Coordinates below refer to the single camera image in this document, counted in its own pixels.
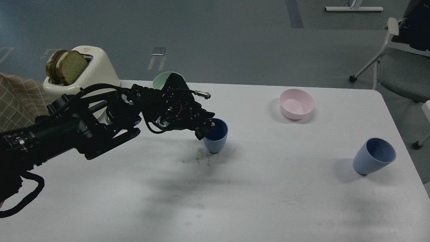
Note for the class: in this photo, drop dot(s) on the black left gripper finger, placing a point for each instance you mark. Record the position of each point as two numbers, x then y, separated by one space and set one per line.
204 129
206 116

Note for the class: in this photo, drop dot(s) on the dark clothing on chair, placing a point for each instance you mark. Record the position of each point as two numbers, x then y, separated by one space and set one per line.
414 28

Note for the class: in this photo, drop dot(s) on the white desk base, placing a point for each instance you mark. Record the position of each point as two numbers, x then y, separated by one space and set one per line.
354 6

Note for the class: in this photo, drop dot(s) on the cream white toaster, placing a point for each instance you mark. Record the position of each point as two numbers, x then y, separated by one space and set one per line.
98 71

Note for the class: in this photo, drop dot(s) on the toast slice front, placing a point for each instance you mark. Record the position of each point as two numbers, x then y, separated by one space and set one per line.
70 66

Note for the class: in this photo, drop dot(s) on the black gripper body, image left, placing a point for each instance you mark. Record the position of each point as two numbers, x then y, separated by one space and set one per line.
172 109

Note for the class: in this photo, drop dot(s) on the toast slice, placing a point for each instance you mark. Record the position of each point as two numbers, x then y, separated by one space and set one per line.
50 67
70 66

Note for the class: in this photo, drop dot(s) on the grey office chair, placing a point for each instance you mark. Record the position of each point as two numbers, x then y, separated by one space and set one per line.
404 73

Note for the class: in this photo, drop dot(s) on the light blue plastic cup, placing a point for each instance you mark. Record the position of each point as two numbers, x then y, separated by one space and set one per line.
374 154

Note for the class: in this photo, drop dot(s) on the toast slice back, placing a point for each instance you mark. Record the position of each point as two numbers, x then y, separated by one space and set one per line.
50 67

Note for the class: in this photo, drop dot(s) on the checkered beige cloth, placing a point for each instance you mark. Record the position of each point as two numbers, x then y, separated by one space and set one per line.
21 101

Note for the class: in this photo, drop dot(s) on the green plastic bowl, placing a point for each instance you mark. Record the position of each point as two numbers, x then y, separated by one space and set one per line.
161 80

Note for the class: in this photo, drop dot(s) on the pink plastic bowl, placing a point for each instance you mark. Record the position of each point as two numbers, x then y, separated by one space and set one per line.
296 104

